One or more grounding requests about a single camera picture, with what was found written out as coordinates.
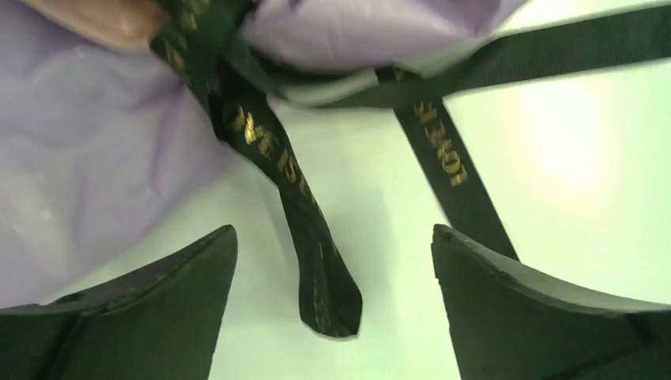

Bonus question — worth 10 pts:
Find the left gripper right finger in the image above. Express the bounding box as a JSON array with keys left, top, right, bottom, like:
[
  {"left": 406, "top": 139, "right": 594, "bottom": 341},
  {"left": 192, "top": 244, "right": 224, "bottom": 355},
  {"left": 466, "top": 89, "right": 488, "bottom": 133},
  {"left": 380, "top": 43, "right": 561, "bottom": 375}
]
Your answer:
[{"left": 431, "top": 225, "right": 670, "bottom": 379}]

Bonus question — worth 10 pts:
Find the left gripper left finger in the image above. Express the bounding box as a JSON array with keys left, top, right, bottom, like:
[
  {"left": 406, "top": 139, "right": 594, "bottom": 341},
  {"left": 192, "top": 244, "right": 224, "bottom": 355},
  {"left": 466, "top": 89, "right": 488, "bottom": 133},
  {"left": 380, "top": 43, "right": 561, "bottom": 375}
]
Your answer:
[{"left": 1, "top": 226, "right": 237, "bottom": 380}]

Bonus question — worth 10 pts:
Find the purple pink wrapping paper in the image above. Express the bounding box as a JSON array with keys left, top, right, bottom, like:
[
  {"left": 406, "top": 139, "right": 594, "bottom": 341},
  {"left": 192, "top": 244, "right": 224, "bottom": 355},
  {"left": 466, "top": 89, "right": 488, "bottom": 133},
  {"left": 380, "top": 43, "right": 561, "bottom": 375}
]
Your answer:
[{"left": 1, "top": 1, "right": 524, "bottom": 307}]

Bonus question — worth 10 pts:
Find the black ribbon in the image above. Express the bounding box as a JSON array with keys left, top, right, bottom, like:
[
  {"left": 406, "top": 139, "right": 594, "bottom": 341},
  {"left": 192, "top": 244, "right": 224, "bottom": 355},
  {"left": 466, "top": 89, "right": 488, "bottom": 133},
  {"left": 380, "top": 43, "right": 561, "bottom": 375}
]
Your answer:
[{"left": 150, "top": 1, "right": 670, "bottom": 337}]

